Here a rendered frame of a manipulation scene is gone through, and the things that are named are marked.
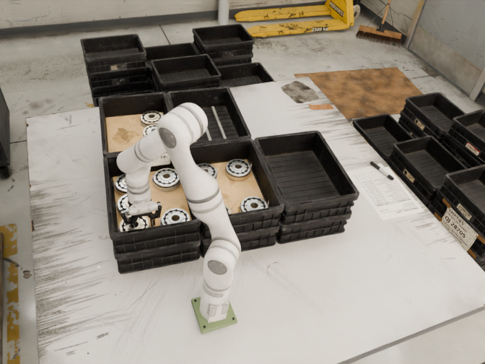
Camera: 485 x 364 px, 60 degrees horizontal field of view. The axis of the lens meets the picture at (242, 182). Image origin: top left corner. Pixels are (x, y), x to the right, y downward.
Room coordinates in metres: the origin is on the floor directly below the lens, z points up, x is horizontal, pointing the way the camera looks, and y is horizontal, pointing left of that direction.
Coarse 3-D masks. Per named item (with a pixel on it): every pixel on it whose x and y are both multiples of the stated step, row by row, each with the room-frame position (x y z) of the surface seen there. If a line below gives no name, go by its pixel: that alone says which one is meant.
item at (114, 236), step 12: (108, 156) 1.18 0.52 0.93; (108, 180) 1.06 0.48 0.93; (108, 192) 1.01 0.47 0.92; (108, 204) 0.94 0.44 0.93; (108, 216) 0.89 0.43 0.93; (108, 228) 0.84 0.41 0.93; (144, 228) 0.86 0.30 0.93; (156, 228) 0.86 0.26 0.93; (168, 228) 0.87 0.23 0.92; (180, 228) 0.88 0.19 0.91
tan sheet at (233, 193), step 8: (216, 168) 1.28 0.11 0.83; (224, 168) 1.29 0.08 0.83; (224, 176) 1.24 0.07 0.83; (224, 184) 1.20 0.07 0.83; (232, 184) 1.20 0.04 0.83; (240, 184) 1.21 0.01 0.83; (248, 184) 1.21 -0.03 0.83; (256, 184) 1.22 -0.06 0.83; (224, 192) 1.15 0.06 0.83; (232, 192) 1.16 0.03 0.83; (240, 192) 1.16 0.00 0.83; (248, 192) 1.17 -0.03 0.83; (256, 192) 1.17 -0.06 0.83; (224, 200) 1.11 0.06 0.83; (232, 200) 1.11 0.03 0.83; (240, 200) 1.12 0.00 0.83; (232, 208) 1.07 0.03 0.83
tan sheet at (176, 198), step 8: (152, 184) 1.15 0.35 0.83; (152, 192) 1.11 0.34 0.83; (160, 192) 1.12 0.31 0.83; (168, 192) 1.12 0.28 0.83; (176, 192) 1.12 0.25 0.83; (152, 200) 1.07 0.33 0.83; (160, 200) 1.08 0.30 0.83; (168, 200) 1.08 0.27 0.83; (176, 200) 1.08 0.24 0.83; (184, 200) 1.09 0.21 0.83; (168, 208) 1.04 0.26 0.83; (184, 208) 1.05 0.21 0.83; (120, 216) 0.98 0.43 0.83; (144, 216) 0.99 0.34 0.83; (160, 216) 1.00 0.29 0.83
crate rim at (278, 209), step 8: (200, 144) 1.31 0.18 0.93; (208, 144) 1.31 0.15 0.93; (216, 144) 1.32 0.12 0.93; (256, 152) 1.29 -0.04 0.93; (264, 168) 1.20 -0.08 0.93; (272, 184) 1.12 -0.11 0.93; (280, 200) 1.05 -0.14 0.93; (264, 208) 1.00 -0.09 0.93; (272, 208) 1.00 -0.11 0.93; (280, 208) 1.01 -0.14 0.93; (232, 216) 0.95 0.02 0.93; (240, 216) 0.96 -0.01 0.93; (248, 216) 0.97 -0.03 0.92; (256, 216) 0.98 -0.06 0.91
